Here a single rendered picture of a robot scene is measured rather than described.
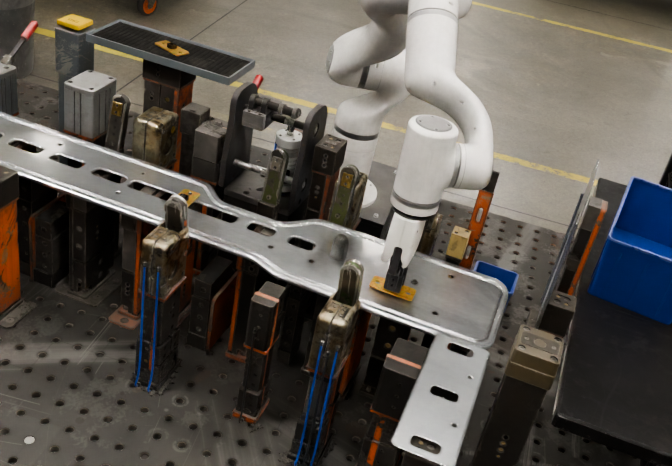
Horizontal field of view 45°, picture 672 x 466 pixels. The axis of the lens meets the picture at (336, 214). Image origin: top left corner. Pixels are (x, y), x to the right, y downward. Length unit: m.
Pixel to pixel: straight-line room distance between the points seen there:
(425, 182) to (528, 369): 0.35
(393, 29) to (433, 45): 0.35
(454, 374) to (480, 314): 0.19
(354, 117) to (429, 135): 0.75
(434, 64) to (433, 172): 0.19
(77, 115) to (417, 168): 0.85
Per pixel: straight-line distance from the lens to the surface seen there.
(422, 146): 1.33
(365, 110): 2.06
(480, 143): 1.39
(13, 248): 1.80
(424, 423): 1.29
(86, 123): 1.90
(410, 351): 1.44
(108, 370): 1.73
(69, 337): 1.81
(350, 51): 1.96
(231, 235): 1.60
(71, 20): 2.10
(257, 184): 1.84
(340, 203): 1.71
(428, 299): 1.54
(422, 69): 1.42
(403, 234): 1.41
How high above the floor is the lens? 1.89
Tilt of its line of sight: 31 degrees down
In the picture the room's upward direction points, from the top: 11 degrees clockwise
